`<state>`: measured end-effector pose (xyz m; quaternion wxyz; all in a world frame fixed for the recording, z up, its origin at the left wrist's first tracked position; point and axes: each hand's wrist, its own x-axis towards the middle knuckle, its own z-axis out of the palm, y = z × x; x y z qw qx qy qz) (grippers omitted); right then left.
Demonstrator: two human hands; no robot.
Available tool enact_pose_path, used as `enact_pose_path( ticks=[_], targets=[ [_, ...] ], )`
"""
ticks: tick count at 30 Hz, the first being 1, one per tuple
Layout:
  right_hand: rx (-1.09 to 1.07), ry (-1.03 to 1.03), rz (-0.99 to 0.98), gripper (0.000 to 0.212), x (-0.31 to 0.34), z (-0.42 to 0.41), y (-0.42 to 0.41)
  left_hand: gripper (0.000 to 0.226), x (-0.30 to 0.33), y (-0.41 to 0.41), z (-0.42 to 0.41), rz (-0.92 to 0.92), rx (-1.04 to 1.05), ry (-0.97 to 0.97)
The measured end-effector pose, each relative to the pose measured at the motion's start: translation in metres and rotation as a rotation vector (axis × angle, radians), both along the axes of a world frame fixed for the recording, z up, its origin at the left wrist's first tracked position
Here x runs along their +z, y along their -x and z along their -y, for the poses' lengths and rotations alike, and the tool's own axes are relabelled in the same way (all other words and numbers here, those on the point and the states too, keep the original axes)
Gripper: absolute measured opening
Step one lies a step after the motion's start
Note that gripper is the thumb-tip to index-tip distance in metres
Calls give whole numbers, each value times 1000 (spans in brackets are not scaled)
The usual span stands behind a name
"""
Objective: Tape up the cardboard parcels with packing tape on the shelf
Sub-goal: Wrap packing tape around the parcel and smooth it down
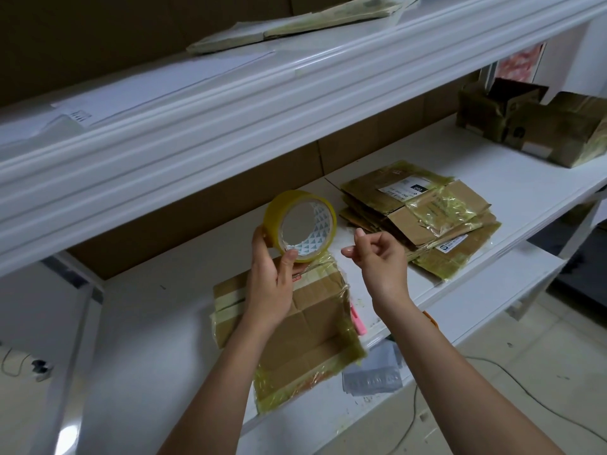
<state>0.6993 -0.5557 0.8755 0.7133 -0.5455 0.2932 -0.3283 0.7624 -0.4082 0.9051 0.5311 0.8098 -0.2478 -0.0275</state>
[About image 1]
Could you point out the person's right hand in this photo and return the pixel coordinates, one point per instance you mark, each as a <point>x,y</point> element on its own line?
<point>384,270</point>

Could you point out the person's left hand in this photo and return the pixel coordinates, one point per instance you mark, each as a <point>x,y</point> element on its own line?
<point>270,289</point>

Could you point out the pink utility knife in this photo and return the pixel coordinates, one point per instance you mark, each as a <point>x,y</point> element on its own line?
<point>357,320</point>

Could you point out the stack of cardboard boxes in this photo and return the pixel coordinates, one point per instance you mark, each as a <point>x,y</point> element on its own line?
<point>417,213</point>

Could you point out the large plain cardboard box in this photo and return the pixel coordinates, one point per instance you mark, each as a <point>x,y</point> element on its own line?
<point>308,350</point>

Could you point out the yellow tape roll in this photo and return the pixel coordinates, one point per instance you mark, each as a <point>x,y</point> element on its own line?
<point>280,208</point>

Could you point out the white metal shelf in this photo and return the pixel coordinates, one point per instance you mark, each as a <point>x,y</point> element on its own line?
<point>171,308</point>

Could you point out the labelled taped cardboard box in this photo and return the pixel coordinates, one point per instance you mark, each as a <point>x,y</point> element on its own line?
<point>488,113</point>

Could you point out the barcode label cardboard box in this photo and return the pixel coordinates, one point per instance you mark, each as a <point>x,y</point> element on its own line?
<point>569,132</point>

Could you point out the person's left forearm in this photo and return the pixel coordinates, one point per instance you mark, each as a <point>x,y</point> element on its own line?
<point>223,398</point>

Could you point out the person's right forearm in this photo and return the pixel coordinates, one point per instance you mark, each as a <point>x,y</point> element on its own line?
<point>465,388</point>

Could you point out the package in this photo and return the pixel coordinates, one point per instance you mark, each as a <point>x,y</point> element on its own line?
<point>303,19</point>

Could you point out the orange plastic object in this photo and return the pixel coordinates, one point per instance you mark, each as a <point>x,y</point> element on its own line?
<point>431,319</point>

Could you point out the white paper sheet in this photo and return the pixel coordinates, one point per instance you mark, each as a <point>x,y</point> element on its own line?
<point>161,85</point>
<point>33,129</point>

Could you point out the white power strip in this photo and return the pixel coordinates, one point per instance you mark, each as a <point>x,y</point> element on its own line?
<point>40,367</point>

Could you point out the red patterned panel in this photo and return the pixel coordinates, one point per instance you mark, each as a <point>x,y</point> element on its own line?
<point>520,63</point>

